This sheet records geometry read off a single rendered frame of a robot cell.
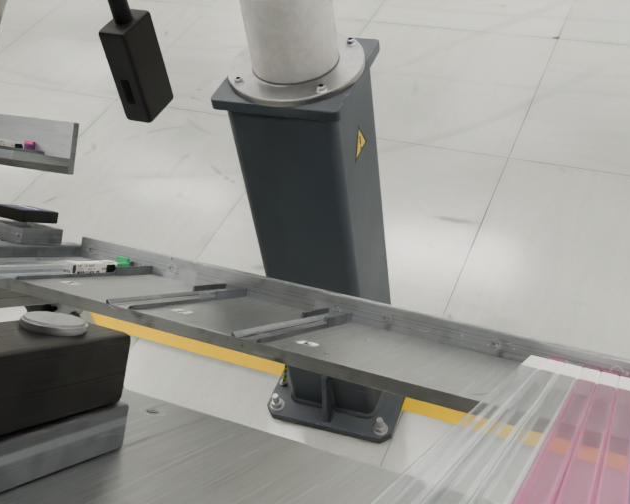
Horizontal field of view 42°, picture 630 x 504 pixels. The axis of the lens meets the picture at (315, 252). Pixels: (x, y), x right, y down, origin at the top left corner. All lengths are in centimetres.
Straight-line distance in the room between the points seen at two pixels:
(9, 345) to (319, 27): 85
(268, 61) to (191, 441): 79
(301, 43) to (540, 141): 120
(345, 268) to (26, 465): 100
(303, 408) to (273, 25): 79
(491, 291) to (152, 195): 92
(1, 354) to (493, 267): 160
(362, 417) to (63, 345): 128
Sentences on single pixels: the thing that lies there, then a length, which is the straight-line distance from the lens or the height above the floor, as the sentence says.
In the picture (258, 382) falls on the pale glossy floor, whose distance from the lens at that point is 165.
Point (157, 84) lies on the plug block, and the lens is 38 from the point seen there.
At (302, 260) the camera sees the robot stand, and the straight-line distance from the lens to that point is 128.
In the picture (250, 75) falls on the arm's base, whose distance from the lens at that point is 114.
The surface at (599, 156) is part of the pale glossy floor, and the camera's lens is 214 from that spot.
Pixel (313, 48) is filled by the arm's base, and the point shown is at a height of 76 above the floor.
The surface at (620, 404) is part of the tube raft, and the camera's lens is 57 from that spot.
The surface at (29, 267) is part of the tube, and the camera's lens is 71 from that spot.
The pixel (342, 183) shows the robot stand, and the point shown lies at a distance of 115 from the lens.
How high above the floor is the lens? 128
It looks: 43 degrees down
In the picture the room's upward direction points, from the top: 10 degrees counter-clockwise
